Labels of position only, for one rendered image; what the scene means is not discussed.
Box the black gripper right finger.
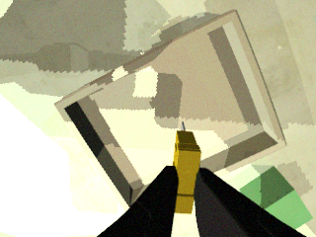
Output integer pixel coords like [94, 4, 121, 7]
[194, 167, 305, 237]

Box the beige rectangular tray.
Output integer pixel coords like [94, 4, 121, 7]
[54, 8, 287, 212]

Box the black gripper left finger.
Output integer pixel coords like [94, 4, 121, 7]
[98, 166, 178, 237]

